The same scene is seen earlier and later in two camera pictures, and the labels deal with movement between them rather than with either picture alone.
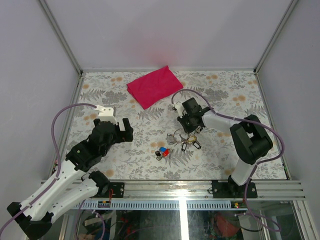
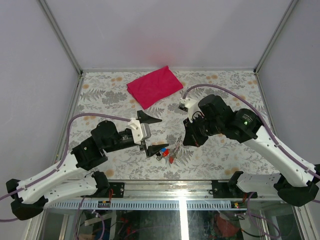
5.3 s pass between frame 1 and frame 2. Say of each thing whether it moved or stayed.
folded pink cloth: stayed
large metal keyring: moved
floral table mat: stayed
